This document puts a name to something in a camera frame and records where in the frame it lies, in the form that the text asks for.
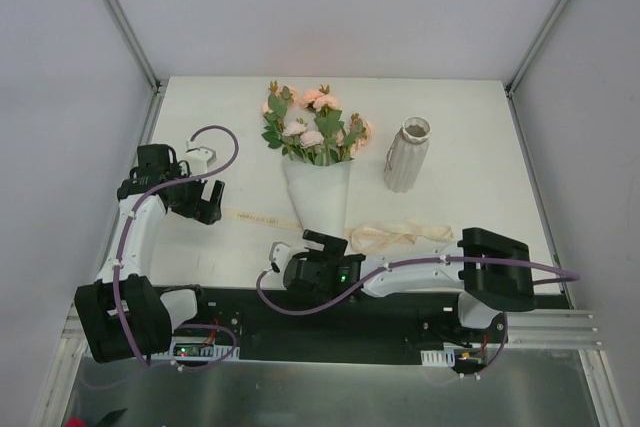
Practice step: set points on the right white cable duct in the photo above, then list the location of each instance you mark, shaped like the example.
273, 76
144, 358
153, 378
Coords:
452, 357

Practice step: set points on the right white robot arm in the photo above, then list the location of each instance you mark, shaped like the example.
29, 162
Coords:
486, 270

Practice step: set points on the aluminium frame post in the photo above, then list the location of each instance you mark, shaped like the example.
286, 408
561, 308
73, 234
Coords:
542, 36
123, 26

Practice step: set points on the right aluminium frame post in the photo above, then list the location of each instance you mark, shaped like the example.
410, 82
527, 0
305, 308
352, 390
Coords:
542, 36

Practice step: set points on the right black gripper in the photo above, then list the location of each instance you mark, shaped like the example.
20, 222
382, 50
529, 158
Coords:
293, 273

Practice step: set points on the white ribbed ceramic vase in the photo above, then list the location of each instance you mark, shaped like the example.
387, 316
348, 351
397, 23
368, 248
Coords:
406, 155

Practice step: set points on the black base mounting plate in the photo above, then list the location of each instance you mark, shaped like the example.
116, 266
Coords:
235, 299

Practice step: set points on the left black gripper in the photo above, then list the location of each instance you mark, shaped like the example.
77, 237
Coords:
198, 201

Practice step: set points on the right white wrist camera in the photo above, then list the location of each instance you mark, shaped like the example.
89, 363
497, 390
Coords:
279, 256

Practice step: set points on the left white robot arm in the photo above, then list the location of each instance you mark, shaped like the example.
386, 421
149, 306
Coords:
123, 316

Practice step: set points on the cream printed ribbon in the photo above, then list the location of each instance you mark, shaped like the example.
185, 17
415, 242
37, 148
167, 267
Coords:
367, 238

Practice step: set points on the left aluminium frame post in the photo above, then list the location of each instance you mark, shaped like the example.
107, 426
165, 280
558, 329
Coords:
123, 26

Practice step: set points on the pink flower bouquet white wrap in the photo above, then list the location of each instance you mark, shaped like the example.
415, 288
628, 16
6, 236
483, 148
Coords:
318, 142

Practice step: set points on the left white cable duct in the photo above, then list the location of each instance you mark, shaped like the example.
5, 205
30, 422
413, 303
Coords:
197, 352

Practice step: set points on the white cable duct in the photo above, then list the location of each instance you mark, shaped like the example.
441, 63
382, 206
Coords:
452, 357
197, 352

